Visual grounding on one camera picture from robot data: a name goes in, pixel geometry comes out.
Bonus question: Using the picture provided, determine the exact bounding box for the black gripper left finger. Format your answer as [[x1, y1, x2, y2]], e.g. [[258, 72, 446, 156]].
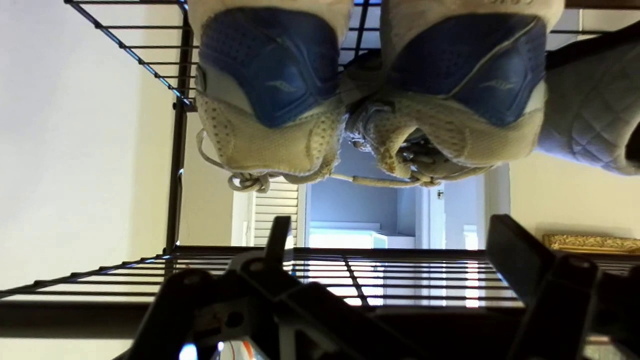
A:
[[118, 213, 431, 360]]

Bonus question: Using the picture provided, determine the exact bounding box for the grey quilted slipper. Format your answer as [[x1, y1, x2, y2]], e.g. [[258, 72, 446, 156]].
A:
[[535, 24, 640, 180]]

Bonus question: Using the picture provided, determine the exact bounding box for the white louvered door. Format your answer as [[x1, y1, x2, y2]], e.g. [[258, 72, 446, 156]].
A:
[[250, 177, 303, 249]]

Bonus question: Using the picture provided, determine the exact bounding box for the gold ornate object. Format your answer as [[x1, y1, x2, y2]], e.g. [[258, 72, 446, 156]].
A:
[[540, 232, 640, 255]]

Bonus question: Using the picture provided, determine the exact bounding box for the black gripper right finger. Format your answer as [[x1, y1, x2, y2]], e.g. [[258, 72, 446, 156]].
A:
[[486, 212, 640, 360]]

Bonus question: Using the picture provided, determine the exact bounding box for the black metal shoe rack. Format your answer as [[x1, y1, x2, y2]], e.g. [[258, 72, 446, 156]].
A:
[[0, 0, 640, 337]]

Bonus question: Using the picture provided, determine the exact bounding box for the blue white sneaker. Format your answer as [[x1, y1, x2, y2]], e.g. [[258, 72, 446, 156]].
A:
[[186, 0, 355, 194], [345, 0, 568, 190]]

